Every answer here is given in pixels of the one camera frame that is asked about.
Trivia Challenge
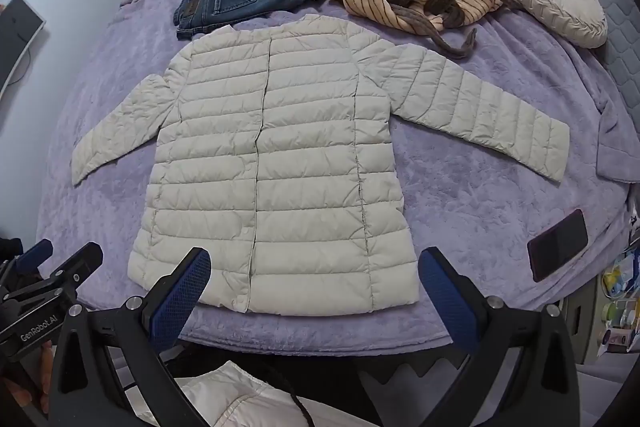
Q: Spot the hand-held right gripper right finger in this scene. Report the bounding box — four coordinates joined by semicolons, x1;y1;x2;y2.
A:
417;247;581;427

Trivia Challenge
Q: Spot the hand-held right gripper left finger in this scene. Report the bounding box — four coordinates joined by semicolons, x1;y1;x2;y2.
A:
48;247;211;427

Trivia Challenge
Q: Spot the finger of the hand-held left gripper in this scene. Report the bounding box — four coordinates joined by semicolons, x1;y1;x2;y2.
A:
27;243;104;308
0;238;54;290

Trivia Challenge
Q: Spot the beige puffer jacket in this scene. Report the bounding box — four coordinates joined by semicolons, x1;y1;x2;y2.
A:
71;13;572;318

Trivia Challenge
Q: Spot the person's left hand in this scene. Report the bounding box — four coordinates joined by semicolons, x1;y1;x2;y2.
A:
40;341;55;388

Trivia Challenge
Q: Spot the person's white puffer clothing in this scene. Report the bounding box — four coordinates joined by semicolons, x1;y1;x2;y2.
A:
172;359;321;427

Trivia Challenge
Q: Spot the purple plush blanket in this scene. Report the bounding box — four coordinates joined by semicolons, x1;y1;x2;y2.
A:
37;0;640;353

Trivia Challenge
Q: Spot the dark smartphone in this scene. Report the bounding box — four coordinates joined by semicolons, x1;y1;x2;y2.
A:
527;208;589;284

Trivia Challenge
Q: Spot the bedside cabinet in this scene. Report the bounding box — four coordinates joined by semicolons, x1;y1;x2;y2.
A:
560;277;640;368

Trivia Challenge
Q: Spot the pile of colourful small items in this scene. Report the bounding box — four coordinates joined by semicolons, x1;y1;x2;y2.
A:
597;212;640;358

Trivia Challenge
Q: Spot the curved white-framed monitor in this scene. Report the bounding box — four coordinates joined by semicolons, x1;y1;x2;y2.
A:
0;0;47;108

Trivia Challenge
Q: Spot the round cream pleated pillow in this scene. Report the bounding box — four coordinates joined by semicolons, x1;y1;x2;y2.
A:
500;0;609;50

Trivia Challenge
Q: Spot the dark cord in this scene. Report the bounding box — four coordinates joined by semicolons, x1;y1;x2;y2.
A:
265;372;321;427

